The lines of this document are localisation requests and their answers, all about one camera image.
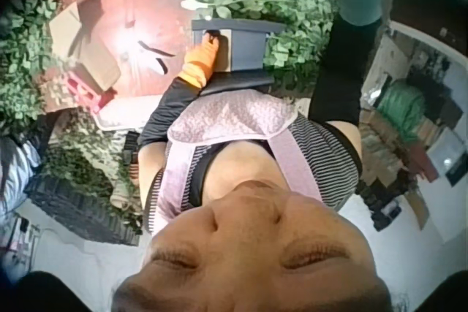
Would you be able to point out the person's left hand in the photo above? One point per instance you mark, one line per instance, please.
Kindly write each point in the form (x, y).
(199, 65)

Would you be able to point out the blue plastic crate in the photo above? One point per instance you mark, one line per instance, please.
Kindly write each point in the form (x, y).
(246, 47)

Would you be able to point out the dark grey flat tray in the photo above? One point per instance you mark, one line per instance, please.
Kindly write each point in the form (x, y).
(237, 82)

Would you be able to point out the black strip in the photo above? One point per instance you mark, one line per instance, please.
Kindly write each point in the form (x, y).
(161, 65)
(155, 49)

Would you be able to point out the white plastic tray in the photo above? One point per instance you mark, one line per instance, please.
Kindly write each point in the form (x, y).
(124, 111)

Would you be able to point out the brown cardboard box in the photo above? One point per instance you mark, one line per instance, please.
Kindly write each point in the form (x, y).
(87, 45)

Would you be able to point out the red plastic crate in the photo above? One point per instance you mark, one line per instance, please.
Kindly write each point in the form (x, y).
(93, 98)

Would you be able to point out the white table with clutter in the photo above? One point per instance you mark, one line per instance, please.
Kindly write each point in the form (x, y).
(413, 114)

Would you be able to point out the black plastic crate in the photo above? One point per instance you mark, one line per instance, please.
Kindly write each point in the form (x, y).
(84, 217)

